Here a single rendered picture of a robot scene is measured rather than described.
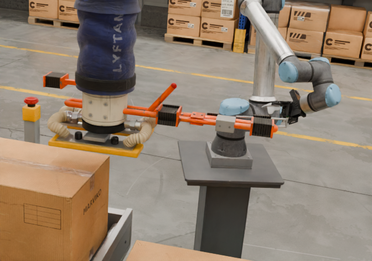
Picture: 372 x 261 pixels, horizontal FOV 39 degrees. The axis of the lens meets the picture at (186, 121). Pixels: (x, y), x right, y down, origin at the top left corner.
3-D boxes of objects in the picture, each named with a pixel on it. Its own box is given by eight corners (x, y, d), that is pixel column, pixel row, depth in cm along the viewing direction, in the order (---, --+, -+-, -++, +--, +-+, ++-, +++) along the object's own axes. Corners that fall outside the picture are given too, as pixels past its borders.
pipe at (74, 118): (49, 135, 195) (49, 120, 193) (73, 113, 218) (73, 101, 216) (139, 147, 191) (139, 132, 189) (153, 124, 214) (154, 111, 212)
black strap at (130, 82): (65, 87, 189) (65, 76, 187) (87, 71, 210) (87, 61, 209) (127, 95, 186) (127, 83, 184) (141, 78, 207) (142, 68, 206)
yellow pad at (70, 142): (47, 146, 194) (47, 133, 192) (57, 136, 203) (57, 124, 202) (137, 158, 190) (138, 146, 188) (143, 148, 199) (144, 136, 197)
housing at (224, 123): (214, 131, 194) (215, 119, 192) (216, 124, 200) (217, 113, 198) (233, 133, 193) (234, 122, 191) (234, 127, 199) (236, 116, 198)
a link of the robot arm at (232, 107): (211, 128, 280) (215, 97, 274) (239, 126, 286) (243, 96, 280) (224, 139, 267) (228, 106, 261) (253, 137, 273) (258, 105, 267)
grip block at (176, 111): (154, 124, 195) (155, 109, 193) (160, 116, 204) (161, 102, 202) (176, 128, 194) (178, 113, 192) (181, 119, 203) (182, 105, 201)
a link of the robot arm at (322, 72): (311, 55, 226) (316, 82, 223) (332, 55, 231) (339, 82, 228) (299, 63, 235) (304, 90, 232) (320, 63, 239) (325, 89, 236)
